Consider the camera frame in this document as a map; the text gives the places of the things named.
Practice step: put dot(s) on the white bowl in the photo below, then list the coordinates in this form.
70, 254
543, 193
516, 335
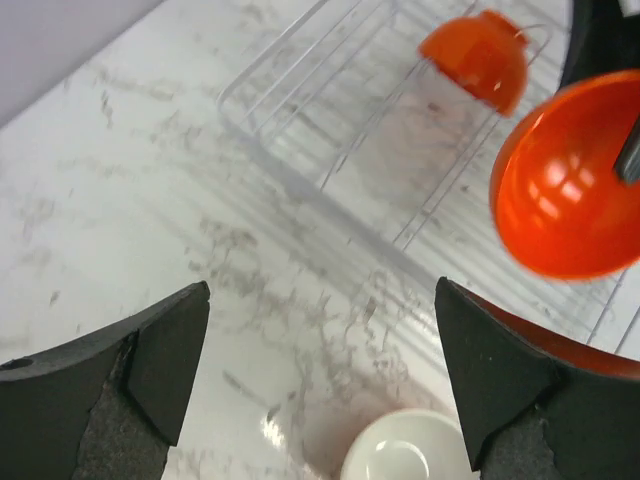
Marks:
409, 444

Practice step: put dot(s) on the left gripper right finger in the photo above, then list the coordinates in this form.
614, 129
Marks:
534, 404

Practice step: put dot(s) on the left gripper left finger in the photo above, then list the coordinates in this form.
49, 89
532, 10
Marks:
109, 404

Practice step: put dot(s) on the orange bowl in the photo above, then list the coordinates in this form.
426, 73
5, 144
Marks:
556, 202
485, 54

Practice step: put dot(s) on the clear wire dish rack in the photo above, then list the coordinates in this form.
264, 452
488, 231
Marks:
340, 109

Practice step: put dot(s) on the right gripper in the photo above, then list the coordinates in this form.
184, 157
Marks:
604, 40

